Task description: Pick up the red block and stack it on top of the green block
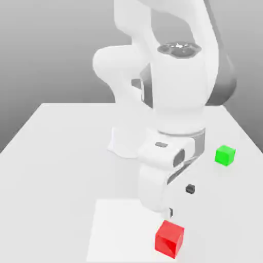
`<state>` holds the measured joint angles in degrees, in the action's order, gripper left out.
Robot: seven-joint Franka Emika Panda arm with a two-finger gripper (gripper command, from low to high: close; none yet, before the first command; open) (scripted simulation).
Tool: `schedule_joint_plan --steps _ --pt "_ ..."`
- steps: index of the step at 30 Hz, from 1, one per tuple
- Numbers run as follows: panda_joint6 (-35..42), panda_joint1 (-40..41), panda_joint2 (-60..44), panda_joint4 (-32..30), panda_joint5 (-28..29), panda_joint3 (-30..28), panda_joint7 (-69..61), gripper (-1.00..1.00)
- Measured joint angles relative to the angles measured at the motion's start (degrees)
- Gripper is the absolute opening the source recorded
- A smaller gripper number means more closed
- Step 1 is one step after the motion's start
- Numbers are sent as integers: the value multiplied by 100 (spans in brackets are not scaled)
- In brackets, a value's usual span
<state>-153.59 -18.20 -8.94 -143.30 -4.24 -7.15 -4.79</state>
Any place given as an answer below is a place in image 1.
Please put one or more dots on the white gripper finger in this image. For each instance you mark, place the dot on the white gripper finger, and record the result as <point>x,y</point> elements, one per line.
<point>168,213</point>
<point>190,189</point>

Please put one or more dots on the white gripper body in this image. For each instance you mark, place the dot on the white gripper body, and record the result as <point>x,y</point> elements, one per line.
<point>152,189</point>

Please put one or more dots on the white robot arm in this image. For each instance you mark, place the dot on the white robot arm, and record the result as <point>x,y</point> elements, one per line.
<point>176,86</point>

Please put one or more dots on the small red cube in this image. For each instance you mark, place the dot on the small red cube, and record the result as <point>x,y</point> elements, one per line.
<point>168,238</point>

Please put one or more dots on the small green cube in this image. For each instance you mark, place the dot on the small green cube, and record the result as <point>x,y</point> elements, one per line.
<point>225,155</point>

